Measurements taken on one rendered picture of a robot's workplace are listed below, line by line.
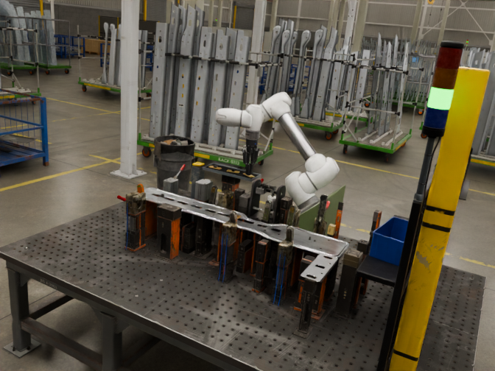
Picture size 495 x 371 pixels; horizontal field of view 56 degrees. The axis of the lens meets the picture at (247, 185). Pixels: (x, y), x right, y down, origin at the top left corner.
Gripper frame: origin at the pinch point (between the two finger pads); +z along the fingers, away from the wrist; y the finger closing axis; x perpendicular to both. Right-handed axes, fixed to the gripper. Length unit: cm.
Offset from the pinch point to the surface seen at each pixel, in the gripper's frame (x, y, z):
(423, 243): 143, 30, -16
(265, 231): 47, 22, 20
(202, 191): -9.3, 28.9, 14.4
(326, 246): 77, 4, 20
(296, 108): -537, -555, 73
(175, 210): 5, 56, 17
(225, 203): 6.8, 21.6, 17.9
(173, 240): 5, 56, 36
